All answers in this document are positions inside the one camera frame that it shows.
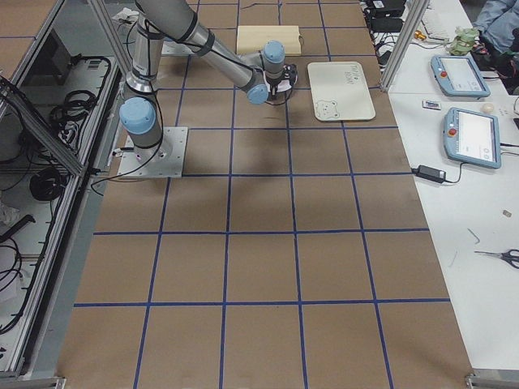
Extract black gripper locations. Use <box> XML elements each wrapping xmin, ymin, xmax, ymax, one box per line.
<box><xmin>267</xmin><ymin>76</ymin><xmax>284</xmax><ymax>100</ymax></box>

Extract white round plate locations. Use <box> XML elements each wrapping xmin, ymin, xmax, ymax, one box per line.
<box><xmin>264</xmin><ymin>66</ymin><xmax>291</xmax><ymax>93</ymax></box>

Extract cream bear tray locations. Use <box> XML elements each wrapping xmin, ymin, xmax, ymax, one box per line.
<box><xmin>307</xmin><ymin>62</ymin><xmax>375</xmax><ymax>122</ymax></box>

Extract wooden cutting board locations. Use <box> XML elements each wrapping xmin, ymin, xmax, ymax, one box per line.
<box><xmin>236</xmin><ymin>25</ymin><xmax>302</xmax><ymax>56</ymax></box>

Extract black power adapter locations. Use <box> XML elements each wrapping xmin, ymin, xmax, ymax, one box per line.
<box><xmin>369</xmin><ymin>17</ymin><xmax>403</xmax><ymax>32</ymax></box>

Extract small white card box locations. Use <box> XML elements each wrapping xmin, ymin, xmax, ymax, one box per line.
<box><xmin>422</xmin><ymin>100</ymin><xmax>442</xmax><ymax>110</ymax></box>

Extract gold cylindrical tool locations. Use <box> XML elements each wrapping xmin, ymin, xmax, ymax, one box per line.
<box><xmin>414</xmin><ymin>30</ymin><xmax>427</xmax><ymax>41</ymax></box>

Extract small black power brick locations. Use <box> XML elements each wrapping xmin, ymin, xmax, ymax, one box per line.
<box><xmin>411</xmin><ymin>165</ymin><xmax>446</xmax><ymax>184</ymax></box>

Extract far teach pendant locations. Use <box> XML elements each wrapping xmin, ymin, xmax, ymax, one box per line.
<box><xmin>430</xmin><ymin>55</ymin><xmax>491</xmax><ymax>98</ymax></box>

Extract teach pendant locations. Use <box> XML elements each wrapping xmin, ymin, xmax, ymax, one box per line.
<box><xmin>443</xmin><ymin>107</ymin><xmax>502</xmax><ymax>169</ymax></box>
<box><xmin>430</xmin><ymin>55</ymin><xmax>491</xmax><ymax>98</ymax></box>

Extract near teach pendant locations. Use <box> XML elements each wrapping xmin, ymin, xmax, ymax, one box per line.
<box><xmin>443</xmin><ymin>107</ymin><xmax>502</xmax><ymax>169</ymax></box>

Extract seated person in blue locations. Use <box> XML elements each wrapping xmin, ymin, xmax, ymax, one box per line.
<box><xmin>473</xmin><ymin>0</ymin><xmax>518</xmax><ymax>53</ymax></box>

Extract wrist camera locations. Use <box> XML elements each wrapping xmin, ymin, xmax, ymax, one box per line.
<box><xmin>284</xmin><ymin>64</ymin><xmax>298</xmax><ymax>88</ymax></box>

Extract aluminium frame post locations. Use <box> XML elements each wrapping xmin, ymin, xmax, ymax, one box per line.
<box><xmin>380</xmin><ymin>0</ymin><xmax>430</xmax><ymax>92</ymax></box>

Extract black handled scissors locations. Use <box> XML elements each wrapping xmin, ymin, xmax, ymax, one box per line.
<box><xmin>475</xmin><ymin>249</ymin><xmax>519</xmax><ymax>269</ymax></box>

